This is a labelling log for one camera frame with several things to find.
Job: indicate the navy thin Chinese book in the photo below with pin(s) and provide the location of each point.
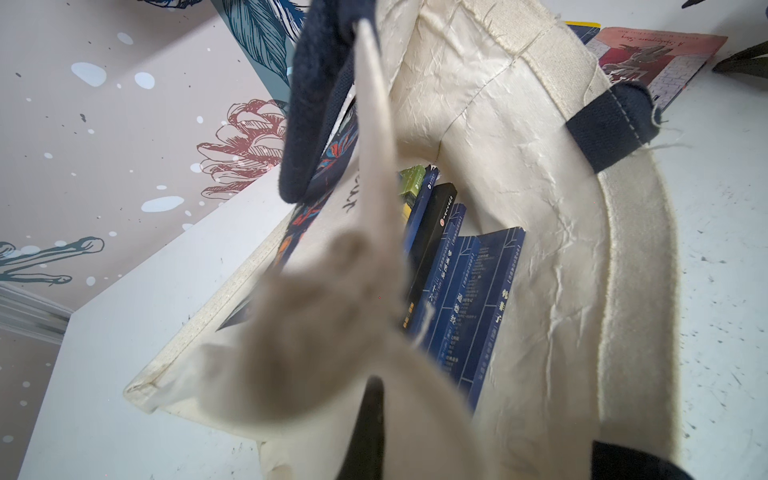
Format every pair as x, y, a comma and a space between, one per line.
436, 285

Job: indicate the cream canvas tote bag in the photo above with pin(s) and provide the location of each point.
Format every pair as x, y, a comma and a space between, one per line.
512, 108

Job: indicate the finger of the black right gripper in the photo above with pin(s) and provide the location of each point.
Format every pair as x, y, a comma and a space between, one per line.
752, 61

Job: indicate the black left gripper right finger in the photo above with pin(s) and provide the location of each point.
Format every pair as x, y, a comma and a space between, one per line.
615, 462

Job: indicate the navy Chinese classics book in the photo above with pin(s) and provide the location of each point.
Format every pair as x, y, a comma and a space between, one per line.
452, 340

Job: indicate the dark navy grid-cover book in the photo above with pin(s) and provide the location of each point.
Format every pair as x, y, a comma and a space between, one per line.
585, 36

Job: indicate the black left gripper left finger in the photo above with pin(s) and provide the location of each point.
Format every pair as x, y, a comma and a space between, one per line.
364, 458

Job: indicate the blue Little Prince book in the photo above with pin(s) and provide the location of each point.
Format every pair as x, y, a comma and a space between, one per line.
431, 176

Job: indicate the yellow paperback book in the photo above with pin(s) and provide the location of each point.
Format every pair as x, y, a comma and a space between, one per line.
583, 25

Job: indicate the blue Animal Farm book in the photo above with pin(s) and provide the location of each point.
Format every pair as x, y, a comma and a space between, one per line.
411, 180

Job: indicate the navy Chinese poetry book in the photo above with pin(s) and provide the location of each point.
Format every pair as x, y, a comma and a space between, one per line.
483, 307

